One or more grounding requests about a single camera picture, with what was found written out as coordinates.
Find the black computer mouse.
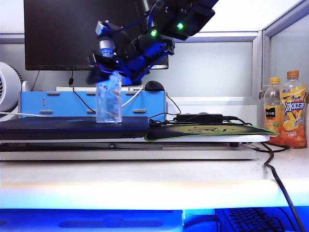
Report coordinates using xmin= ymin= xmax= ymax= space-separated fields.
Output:
xmin=144 ymin=81 xmax=165 ymax=92

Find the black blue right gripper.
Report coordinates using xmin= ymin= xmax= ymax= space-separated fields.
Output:
xmin=86 ymin=28 xmax=175 ymax=87

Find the dark closed laptop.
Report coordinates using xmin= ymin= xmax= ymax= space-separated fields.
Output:
xmin=0 ymin=116 xmax=150 ymax=141

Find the white round desk fan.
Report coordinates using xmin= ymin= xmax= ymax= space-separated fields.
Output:
xmin=0 ymin=62 xmax=22 ymax=121

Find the black computer monitor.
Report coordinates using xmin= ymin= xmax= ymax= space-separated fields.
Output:
xmin=23 ymin=0 xmax=169 ymax=72

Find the thin black mouse cable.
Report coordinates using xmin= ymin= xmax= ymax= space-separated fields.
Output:
xmin=147 ymin=95 xmax=182 ymax=126

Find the black power adapter brick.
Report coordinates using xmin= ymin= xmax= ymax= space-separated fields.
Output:
xmin=175 ymin=113 xmax=224 ymax=124

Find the blue wooden desk organizer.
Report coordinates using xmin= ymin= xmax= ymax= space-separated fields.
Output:
xmin=19 ymin=90 xmax=168 ymax=121

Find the thick black cable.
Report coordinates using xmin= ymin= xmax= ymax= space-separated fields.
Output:
xmin=251 ymin=142 xmax=308 ymax=232

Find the black adapter output cable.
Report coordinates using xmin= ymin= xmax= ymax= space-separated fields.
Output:
xmin=222 ymin=115 xmax=253 ymax=127

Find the small orange juice bottle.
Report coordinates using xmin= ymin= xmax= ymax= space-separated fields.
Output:
xmin=263 ymin=77 xmax=283 ymax=139

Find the white desk riser platform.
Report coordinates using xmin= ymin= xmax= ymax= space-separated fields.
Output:
xmin=0 ymin=134 xmax=271 ymax=161

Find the thin black monitor cable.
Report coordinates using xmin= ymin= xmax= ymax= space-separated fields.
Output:
xmin=68 ymin=70 xmax=97 ymax=114

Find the blue drawer front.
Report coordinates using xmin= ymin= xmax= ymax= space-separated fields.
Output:
xmin=0 ymin=209 xmax=183 ymax=232

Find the iced tea bottle yellow label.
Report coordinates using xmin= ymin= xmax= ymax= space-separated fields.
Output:
xmin=279 ymin=70 xmax=307 ymax=149

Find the black green-edged mouse pad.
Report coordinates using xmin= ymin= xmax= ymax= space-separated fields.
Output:
xmin=144 ymin=122 xmax=280 ymax=142

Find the black keyboard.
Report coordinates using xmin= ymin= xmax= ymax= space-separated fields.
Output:
xmin=221 ymin=207 xmax=298 ymax=232

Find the clear mineral water bottle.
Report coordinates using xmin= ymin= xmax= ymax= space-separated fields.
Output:
xmin=96 ymin=40 xmax=122 ymax=124

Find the white cable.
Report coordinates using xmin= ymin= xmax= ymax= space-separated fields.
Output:
xmin=0 ymin=86 xmax=144 ymax=118

